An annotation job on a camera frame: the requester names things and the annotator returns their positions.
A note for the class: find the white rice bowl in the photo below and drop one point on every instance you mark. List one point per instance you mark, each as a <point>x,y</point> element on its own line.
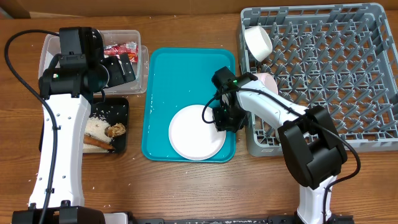
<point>258,42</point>

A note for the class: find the black waste tray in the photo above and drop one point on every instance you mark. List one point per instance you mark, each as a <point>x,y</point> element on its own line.
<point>113,110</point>

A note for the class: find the teal serving tray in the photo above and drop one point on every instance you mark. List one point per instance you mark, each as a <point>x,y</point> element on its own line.
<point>178,77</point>

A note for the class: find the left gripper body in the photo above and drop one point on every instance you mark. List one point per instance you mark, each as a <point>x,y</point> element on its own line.
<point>116,76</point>

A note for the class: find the orange carrot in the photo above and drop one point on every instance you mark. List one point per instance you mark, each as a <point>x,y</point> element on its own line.
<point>94,142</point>

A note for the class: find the pile of white rice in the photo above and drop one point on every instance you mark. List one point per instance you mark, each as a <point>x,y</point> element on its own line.
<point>95,128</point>

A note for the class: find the red snack wrapper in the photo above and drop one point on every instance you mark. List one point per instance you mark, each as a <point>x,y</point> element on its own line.
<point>129,48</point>

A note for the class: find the clear plastic bin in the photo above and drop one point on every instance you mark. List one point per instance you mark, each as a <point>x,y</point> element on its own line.
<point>51,47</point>

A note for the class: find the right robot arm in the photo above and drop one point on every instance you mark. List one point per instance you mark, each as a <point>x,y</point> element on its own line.
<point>312,152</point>

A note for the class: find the small pink bowl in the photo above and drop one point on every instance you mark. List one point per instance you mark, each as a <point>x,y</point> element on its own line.
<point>268,81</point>

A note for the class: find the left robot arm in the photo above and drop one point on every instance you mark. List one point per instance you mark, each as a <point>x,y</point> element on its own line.
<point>66,91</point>

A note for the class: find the brown food scrap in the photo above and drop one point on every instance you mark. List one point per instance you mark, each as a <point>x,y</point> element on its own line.
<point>116,130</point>

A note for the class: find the grey dishwasher rack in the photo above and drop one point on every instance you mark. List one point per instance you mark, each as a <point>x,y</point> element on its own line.
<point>342,57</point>

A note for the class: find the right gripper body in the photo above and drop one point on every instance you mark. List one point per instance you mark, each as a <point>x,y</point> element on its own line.
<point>232,117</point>

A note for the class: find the large white plate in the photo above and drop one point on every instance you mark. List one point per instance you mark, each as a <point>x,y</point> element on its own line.
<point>192,134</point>

